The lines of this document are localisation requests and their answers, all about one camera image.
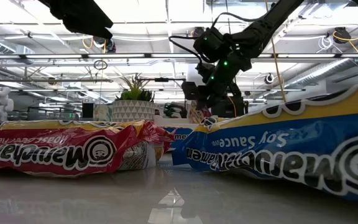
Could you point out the white robot figure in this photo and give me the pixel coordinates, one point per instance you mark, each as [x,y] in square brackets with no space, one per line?
[0,105]

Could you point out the pale floral panel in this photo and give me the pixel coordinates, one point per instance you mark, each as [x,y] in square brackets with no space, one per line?
[102,113]

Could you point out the white plastic bin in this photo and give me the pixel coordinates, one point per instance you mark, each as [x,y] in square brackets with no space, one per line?
[179,122]

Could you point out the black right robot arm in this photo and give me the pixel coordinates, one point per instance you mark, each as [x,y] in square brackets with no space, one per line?
[259,28]

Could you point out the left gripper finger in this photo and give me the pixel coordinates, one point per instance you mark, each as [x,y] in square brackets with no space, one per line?
[98,32]
[82,12]

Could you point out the long ceiling light bar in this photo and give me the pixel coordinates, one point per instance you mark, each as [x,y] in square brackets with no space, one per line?
[54,56]

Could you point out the black computer case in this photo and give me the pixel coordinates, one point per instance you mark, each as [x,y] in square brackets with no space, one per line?
[238,109]

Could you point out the succulent in white patterned pot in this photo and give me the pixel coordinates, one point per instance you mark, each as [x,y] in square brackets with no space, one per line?
[132,110]

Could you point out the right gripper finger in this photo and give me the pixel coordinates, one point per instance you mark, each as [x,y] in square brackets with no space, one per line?
[176,111]

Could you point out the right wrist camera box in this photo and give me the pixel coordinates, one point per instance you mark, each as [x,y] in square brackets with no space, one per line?
[190,91]

